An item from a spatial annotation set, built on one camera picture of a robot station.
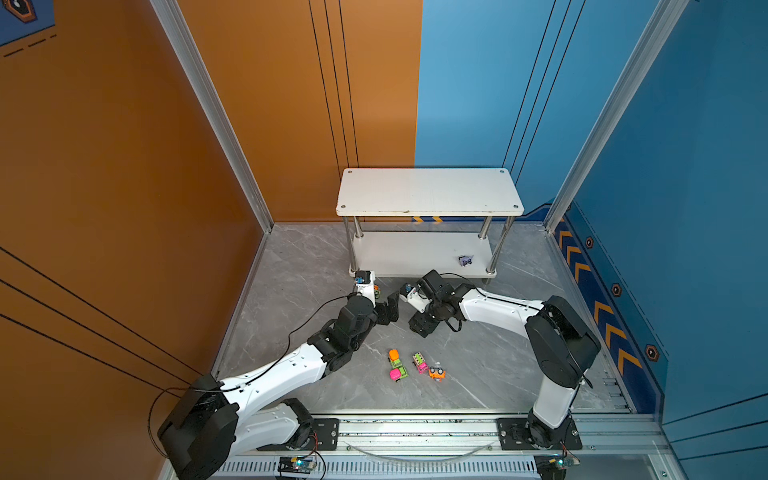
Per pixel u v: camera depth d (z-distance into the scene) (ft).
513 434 2.38
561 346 1.60
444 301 2.27
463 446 2.37
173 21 2.31
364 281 2.24
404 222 4.05
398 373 2.65
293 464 2.33
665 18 2.29
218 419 1.34
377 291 3.20
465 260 3.17
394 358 2.74
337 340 2.02
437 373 2.65
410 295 2.72
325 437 2.38
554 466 2.31
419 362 2.71
